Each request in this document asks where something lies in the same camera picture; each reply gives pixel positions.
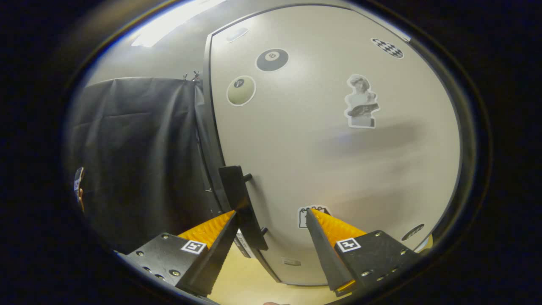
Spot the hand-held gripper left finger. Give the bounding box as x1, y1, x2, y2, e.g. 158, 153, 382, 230
114, 211, 240, 297

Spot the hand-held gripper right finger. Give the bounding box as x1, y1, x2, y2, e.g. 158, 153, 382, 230
306, 208, 424, 297

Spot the black backdrop cloth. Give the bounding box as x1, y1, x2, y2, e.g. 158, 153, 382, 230
68, 76, 221, 255

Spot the ceiling light panel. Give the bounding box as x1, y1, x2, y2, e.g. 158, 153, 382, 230
130, 0, 227, 48

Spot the black door handle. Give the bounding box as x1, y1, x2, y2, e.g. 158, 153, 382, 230
218, 165, 269, 251

